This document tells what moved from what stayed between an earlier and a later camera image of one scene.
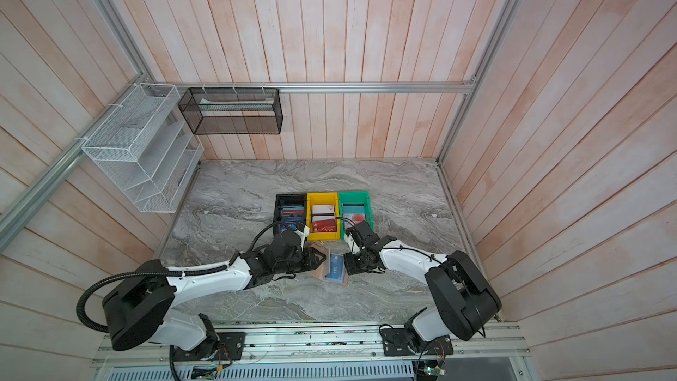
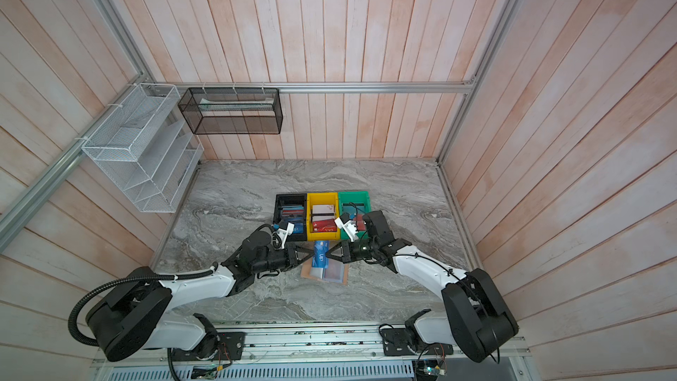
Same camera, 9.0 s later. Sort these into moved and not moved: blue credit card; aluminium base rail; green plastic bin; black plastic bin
Moved: blue credit card
Not moved: green plastic bin; black plastic bin; aluminium base rail
